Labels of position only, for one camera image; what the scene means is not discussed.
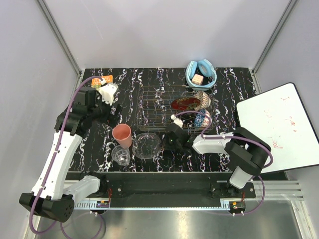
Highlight pink plastic cup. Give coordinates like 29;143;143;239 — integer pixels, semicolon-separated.
112;123;132;148

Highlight clear glass bowl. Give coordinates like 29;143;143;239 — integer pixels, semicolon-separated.
133;133;161;160

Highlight blue triangle patterned bowl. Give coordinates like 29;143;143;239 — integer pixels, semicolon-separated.
194;109;211;128

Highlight red floral plate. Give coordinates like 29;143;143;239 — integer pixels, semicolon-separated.
170;97;201;111

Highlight brown floral patterned bowl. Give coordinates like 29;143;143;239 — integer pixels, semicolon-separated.
195;91;211;111

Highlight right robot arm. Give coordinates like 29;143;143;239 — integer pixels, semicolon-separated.
163;123;274;198

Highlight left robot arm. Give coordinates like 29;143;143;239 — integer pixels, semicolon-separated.
19;83;122;223

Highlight clear drinking glass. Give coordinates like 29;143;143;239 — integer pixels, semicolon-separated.
111;145;131;166

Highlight orange green paperback book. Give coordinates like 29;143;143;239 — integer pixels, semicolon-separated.
91;75;113;89

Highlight pink cube die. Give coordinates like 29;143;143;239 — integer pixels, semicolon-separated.
191;74;204;85

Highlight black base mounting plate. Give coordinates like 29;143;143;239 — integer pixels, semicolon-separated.
64;171;255;209

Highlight light blue headphones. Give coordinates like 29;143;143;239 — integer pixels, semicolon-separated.
185;59;217;91

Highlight white dry-erase board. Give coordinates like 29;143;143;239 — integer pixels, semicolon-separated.
236;83;319;173

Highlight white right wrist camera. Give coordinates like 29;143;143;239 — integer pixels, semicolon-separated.
170;115;183;128

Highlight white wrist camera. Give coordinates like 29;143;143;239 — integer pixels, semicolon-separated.
99;83;118;105
170;115;183;128

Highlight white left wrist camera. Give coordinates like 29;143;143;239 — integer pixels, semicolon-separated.
99;83;118;105

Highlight wire dish rack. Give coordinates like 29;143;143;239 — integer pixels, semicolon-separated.
136;85;217;132

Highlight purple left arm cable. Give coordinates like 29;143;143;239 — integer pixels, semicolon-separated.
29;76;107;239

